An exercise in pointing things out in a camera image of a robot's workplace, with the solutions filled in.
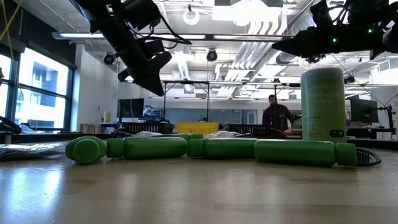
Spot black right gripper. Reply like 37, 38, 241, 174
272, 0, 346, 57

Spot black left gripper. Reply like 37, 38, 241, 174
101, 18, 173, 96

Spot green travel bottle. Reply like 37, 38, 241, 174
106, 136, 188, 161
254, 139, 358, 168
187, 138, 259, 160
161, 133, 205, 140
64, 135, 108, 165

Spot black round disc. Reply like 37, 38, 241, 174
356, 147, 382, 167

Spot black round item clear bag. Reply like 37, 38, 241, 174
0, 142, 67, 162

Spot black computer monitor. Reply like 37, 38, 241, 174
117, 98, 146, 119
349, 98, 379, 124

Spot black slotted plastic basket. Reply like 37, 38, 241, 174
121, 121, 175, 135
226, 124, 271, 139

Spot yellow slotted plastic basket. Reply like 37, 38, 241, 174
176, 121, 221, 135

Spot green disinfecting wipes canister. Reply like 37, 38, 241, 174
300, 67, 348, 144

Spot person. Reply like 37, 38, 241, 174
262, 94, 295, 133

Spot wooden blocks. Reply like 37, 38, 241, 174
79, 123, 100, 134

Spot long white light strip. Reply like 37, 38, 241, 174
51, 30, 295, 41

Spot large window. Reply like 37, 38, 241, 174
0, 46, 75, 133

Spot black camera cluster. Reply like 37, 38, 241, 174
305, 53, 326, 64

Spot black metal rig frame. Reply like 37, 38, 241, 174
123, 79, 302, 123

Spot black curved frame handle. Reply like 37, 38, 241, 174
111, 130, 135, 139
269, 128, 287, 140

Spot white ring lamp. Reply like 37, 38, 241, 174
182, 7, 201, 26

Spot black aluminium table frame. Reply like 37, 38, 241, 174
0, 132, 398, 152

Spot thin yellow cable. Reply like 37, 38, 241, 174
0, 0, 23, 60

